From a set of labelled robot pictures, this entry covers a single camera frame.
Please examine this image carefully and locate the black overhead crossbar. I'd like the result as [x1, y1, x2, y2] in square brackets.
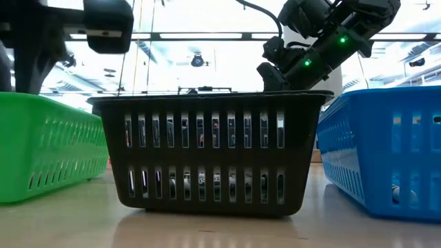
[68, 31, 441, 42]

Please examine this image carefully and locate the black dome ceiling fixture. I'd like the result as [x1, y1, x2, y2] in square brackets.
[190, 52, 207, 68]

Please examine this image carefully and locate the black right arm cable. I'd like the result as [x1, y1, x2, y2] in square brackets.
[236, 0, 285, 39]

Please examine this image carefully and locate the small black background stand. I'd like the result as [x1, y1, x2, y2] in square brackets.
[177, 85, 233, 96]

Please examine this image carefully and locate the blue plastic basket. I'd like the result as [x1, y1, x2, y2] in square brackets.
[316, 85, 441, 221]

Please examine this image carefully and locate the grey paper-wrapped crayon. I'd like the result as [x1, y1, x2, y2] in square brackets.
[391, 185, 420, 207]

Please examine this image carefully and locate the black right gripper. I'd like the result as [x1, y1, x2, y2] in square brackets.
[256, 40, 342, 92]

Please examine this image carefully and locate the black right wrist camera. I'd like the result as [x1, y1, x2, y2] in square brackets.
[262, 36, 294, 66]

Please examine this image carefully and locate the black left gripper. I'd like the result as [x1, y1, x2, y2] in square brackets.
[0, 0, 134, 94]

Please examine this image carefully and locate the black plastic basket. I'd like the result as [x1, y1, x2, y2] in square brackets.
[85, 90, 335, 218]

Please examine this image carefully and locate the thin hanging cord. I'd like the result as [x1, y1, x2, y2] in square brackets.
[132, 0, 144, 94]
[145, 0, 155, 94]
[118, 0, 136, 94]

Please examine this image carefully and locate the green plastic basket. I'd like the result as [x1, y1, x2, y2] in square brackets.
[0, 91, 110, 204]

